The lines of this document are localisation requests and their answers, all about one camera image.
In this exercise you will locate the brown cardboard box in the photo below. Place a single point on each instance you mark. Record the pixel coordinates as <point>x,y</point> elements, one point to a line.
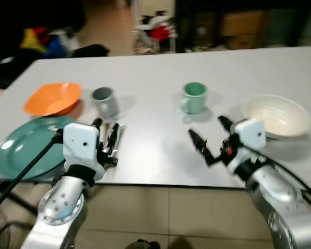
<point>243,23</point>

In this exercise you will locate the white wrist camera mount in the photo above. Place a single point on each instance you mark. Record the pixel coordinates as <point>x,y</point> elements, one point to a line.
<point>251,134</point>
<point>81,145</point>

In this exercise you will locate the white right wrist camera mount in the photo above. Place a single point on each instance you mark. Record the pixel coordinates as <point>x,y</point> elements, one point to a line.
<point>251,134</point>

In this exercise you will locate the orange bowl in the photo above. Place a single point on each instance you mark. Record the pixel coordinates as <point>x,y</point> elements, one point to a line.
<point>51,98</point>

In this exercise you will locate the yellow toy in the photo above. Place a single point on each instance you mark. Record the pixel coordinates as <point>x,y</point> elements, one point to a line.
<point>32,40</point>

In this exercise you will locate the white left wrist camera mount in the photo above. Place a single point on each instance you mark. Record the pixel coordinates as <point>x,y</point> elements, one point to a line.
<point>81,145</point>

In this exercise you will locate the blue toy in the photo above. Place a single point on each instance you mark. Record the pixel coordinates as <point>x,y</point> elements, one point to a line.
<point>56,47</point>

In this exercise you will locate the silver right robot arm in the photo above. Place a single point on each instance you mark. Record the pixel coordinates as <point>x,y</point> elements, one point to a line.
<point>280,202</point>

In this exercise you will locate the black bag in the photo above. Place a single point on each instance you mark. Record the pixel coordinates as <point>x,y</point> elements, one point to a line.
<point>90,50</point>

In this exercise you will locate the black shelf unit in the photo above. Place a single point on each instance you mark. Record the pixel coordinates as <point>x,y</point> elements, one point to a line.
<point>290,26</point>

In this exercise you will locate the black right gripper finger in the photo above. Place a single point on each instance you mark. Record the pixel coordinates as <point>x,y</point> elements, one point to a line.
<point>201,147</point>
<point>226,123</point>

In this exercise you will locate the silver fork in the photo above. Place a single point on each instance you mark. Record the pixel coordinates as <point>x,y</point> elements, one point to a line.
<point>120,132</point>

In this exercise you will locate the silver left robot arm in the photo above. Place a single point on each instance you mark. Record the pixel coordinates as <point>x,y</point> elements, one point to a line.
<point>59,207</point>

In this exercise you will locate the teal plate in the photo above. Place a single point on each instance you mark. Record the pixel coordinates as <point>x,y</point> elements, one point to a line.
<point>28,150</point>

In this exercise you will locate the white bowl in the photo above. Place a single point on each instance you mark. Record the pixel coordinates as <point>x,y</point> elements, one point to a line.
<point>277,115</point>

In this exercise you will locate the red cloth item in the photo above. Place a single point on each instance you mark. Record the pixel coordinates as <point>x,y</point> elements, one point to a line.
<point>159,32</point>

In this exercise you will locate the grey mug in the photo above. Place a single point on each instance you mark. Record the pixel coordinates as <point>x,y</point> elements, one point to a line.
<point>106,101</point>

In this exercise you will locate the black mesh chair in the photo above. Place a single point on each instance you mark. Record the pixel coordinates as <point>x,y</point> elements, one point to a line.
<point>0,231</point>

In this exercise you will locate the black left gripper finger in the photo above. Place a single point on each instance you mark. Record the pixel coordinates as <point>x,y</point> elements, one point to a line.
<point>97,124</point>
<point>113,137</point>

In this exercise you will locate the green mug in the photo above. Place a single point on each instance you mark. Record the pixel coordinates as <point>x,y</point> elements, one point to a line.
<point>195,98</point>

